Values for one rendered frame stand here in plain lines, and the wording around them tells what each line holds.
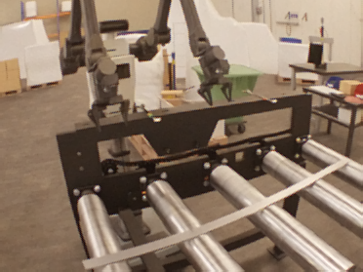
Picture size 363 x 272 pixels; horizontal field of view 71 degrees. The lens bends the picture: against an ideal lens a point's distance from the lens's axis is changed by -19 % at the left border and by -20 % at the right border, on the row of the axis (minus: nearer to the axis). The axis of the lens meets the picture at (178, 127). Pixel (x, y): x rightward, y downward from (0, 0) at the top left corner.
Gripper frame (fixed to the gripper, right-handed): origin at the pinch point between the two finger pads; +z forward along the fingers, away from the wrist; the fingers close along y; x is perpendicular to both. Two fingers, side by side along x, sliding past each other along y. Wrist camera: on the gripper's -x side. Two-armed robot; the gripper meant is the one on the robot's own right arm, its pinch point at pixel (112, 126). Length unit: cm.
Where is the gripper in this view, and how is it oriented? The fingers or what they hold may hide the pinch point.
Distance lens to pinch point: 101.6
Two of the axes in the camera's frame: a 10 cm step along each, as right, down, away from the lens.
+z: 3.0, 9.5, -1.0
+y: 8.4, -2.1, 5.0
